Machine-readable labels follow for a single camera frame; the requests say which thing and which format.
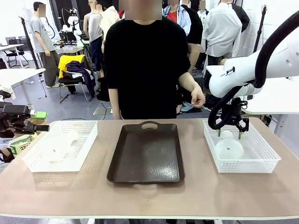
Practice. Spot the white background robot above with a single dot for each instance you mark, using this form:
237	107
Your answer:
71	21

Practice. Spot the person's left hand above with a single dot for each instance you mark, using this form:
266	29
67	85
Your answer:
198	99

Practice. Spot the person in black shirt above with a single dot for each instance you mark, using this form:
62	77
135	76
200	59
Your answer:
144	70

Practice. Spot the black office chair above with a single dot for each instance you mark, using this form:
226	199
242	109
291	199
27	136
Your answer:
15	51

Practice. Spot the translucent conical flask white cap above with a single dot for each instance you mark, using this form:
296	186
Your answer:
67	140

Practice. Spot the yellow garment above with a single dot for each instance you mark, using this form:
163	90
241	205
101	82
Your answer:
63	65

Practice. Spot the black metal chair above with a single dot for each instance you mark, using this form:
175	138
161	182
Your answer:
70	86

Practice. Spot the person in grey t-shirt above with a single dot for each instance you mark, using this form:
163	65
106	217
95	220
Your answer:
42	35

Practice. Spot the mannequin in white shirt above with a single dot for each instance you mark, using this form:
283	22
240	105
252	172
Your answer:
222	32

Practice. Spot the white perforated plastic basket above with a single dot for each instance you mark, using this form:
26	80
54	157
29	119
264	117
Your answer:
257	149

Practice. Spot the green and white carton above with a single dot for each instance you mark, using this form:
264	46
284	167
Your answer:
21	145

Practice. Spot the mannequin in white tank top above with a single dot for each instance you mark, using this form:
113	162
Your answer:
94	30

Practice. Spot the person's left forearm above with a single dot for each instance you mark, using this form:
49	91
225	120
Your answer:
188	81

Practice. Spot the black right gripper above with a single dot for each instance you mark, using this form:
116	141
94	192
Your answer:
234	113

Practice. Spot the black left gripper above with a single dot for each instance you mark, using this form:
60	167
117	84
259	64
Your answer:
9	123

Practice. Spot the mannequin in cream shirt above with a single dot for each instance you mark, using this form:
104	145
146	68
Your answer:
108	21

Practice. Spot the white table with grey leg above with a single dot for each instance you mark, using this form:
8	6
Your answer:
21	74

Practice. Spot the dark navy garment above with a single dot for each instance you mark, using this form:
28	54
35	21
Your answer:
81	72

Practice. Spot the white perforated basket with sticker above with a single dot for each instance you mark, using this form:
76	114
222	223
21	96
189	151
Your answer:
86	137

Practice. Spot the person's right forearm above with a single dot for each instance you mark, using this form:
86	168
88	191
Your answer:
114	105

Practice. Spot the black tripod stand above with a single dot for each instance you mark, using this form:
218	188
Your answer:
260	30

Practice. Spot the dark brown plastic tray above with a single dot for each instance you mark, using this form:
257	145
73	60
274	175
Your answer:
144	161

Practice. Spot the black light stand pole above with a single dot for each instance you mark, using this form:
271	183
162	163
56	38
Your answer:
28	39

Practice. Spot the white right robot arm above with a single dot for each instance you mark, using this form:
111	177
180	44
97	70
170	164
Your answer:
233	77

